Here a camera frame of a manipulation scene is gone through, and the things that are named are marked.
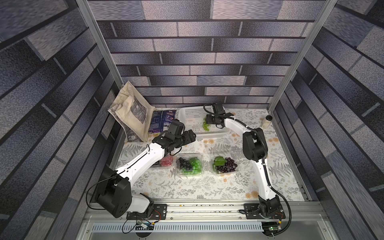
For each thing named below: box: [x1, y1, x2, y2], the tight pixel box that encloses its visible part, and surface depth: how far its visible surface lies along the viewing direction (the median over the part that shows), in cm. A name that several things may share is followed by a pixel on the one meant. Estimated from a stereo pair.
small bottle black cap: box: [262, 115, 273, 129], surface depth 106 cm
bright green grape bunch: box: [182, 157, 202, 174], surface depth 85 cm
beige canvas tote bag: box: [107, 80, 156, 142], surface depth 97 cm
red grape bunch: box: [160, 154, 173, 167], surface depth 86 cm
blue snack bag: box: [148, 110, 177, 134], surface depth 109 cm
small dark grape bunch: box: [176, 157, 193, 171], surface depth 86 cm
